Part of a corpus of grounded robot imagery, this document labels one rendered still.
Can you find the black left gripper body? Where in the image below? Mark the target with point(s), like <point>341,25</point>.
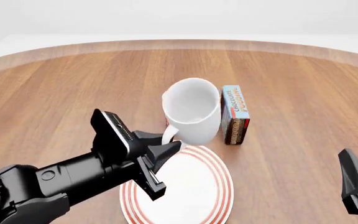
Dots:
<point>152,185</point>

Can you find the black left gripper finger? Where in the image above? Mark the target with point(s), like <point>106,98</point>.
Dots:
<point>148,137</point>
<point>162,154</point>

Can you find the white plate with red rings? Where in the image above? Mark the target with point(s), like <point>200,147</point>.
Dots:
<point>191,186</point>

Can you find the chocolate pudding box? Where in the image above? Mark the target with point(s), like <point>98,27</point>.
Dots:
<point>235,114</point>

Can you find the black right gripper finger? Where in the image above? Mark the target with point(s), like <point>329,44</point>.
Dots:
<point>357,175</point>

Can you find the white mug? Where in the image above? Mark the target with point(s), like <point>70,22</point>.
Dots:
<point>194,109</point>

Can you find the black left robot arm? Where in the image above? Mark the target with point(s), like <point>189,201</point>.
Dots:
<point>73,170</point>

